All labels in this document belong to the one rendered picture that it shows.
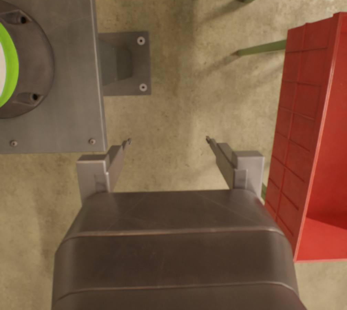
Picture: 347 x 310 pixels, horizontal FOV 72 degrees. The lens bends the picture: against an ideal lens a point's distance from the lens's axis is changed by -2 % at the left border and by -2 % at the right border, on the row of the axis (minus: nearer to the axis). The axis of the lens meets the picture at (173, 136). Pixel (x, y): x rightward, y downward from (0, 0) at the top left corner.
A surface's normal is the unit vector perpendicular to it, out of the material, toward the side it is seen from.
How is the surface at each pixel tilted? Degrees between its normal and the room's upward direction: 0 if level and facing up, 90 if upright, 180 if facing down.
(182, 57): 0
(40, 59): 66
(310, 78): 90
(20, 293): 0
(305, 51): 90
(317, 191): 0
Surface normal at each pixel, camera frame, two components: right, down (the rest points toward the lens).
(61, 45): 0.04, 0.28
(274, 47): -1.00, -0.01
